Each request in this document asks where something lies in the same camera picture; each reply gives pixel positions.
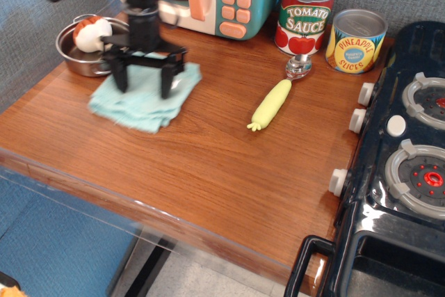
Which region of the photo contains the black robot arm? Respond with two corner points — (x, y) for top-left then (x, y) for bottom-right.
(101, 0), (187, 99)

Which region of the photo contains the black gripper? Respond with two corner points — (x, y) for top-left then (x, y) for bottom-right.
(101, 10), (187, 99)

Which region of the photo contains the spoon with yellow handle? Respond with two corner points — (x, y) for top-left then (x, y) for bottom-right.
(247, 54), (312, 132)

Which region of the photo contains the orange object at corner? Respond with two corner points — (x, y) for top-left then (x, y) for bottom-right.
(0, 272), (27, 297)

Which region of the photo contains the plush white mushroom toy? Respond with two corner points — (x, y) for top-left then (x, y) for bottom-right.
(72, 16), (113, 53)

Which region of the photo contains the tomato sauce can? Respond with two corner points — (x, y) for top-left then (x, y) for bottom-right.
(275, 0), (334, 55)

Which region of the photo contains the pineapple slices can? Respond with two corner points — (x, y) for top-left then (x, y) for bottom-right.
(325, 9), (388, 74)

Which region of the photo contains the small metal pot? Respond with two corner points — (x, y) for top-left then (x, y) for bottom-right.
(56, 14), (129, 77)

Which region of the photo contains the light blue cloth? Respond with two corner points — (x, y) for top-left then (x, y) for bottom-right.
(88, 62), (202, 134)

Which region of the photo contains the black toy stove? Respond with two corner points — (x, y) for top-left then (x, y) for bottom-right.
(285, 21), (444, 296)

